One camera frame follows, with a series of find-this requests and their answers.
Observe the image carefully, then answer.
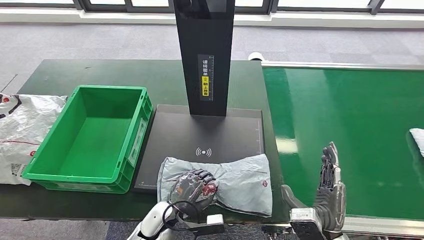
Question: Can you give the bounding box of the green plastic crate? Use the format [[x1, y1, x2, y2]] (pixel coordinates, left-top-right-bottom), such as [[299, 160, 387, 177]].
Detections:
[[21, 85, 154, 195]]

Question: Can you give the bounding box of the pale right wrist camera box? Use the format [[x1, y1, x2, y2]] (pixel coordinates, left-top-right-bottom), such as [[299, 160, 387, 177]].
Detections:
[[289, 207, 327, 240]]

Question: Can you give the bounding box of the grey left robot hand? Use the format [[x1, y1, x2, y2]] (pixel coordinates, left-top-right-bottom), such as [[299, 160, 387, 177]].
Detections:
[[168, 168, 219, 213]]

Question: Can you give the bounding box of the black yellow label sticker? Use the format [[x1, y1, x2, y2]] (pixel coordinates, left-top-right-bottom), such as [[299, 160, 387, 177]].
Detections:
[[197, 54, 215, 102]]

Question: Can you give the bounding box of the dark window frame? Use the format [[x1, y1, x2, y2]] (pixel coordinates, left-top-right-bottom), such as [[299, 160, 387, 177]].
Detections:
[[0, 0, 424, 15]]

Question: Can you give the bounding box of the large white printed plastic bag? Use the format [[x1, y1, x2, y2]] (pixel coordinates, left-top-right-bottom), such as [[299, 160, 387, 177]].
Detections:
[[0, 92, 69, 186]]

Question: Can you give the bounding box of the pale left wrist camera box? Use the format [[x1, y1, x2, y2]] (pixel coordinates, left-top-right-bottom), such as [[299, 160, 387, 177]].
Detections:
[[193, 214, 225, 237]]

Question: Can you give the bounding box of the black scanner machine with column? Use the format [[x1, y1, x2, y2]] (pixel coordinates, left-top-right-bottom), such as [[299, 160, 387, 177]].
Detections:
[[133, 0, 266, 195]]

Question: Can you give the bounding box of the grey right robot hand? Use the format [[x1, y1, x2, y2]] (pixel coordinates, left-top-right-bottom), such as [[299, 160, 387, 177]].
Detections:
[[280, 141, 347, 233]]

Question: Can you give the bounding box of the grey parcel bag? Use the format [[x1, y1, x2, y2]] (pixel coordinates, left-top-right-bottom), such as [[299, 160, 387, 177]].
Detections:
[[156, 153, 274, 218], [409, 128, 424, 158]]

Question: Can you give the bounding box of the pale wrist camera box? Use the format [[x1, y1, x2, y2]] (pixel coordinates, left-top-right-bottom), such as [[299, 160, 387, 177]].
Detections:
[[193, 214, 225, 237], [289, 207, 327, 240]]

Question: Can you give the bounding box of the green conveyor belt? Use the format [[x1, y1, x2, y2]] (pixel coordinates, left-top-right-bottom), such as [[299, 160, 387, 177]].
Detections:
[[262, 67, 424, 221]]

